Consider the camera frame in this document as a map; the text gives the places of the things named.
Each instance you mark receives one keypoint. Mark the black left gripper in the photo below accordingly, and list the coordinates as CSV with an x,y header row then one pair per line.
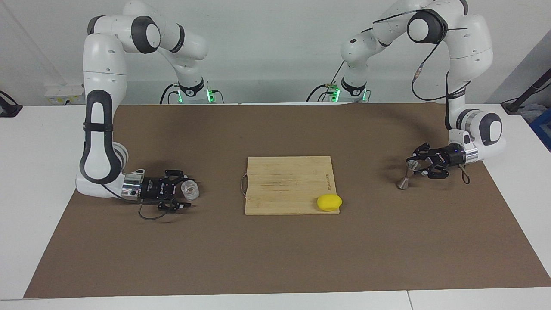
x,y
447,157

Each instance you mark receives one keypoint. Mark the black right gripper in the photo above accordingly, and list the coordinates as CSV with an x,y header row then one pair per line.
x,y
157,188

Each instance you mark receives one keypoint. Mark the small clear glass cup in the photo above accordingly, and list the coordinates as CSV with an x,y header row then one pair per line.
x,y
190,190

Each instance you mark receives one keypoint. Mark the metal double jigger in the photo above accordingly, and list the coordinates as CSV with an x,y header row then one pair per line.
x,y
403,184

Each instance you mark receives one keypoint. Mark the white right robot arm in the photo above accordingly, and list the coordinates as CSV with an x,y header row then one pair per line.
x,y
105,64

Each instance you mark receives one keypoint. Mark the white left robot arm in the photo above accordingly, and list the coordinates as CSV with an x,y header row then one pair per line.
x,y
469,43

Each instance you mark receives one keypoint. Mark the brown table mat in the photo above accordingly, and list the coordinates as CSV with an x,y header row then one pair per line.
x,y
172,258

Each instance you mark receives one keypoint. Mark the black stand with pole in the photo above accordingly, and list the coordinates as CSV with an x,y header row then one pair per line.
x,y
514,105

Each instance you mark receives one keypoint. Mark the yellow lemon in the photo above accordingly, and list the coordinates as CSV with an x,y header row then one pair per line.
x,y
329,202

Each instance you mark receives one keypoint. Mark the wooden cutting board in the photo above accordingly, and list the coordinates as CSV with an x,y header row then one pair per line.
x,y
284,185

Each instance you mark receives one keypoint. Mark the crumpled clear plastic bag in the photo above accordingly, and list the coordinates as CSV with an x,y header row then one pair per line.
x,y
533,111

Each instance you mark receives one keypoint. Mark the blue crate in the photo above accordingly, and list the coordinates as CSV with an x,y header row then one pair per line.
x,y
543,129

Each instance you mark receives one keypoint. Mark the white wall socket box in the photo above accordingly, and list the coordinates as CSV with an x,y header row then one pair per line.
x,y
60,92

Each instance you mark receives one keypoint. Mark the black clamp mount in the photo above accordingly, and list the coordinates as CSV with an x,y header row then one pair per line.
x,y
8,110

